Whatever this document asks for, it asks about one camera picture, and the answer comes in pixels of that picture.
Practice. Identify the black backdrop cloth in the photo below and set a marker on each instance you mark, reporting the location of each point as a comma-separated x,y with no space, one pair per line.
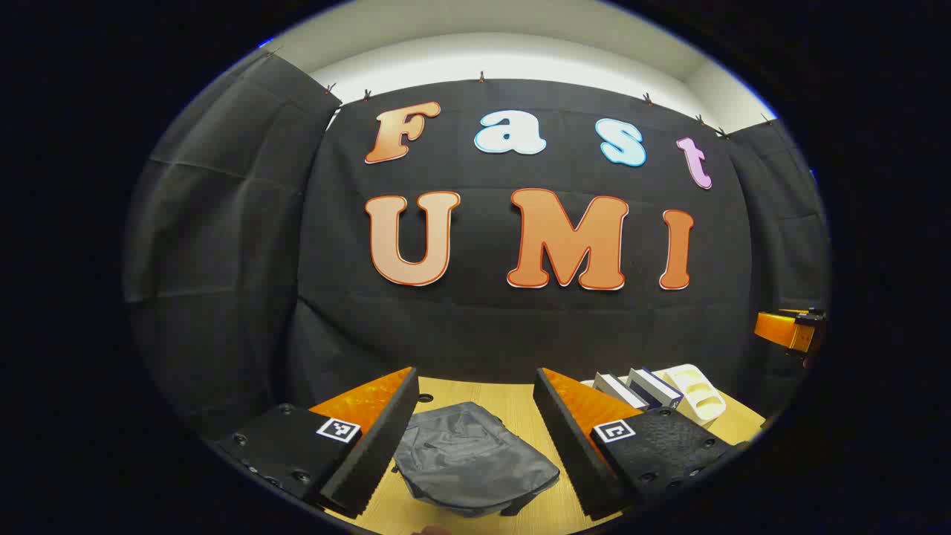
475,319

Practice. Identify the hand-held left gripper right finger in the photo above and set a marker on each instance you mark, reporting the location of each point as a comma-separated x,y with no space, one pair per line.
568,438

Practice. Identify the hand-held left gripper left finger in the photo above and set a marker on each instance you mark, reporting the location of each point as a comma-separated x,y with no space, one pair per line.
386,431

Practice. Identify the grey schoolbag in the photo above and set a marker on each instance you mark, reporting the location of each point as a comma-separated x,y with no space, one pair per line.
468,461

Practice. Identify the dark blue book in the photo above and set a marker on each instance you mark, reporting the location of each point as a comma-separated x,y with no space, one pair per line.
654,386

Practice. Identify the row of small cloth clips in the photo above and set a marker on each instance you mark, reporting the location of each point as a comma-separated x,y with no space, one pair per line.
482,76

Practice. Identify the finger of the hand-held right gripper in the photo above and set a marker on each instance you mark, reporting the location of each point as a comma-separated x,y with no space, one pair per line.
784,328

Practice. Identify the cream plastic bookshelf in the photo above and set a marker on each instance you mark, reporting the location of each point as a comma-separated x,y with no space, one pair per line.
702,397

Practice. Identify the white portrait cover book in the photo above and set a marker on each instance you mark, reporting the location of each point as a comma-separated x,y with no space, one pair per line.
617,390

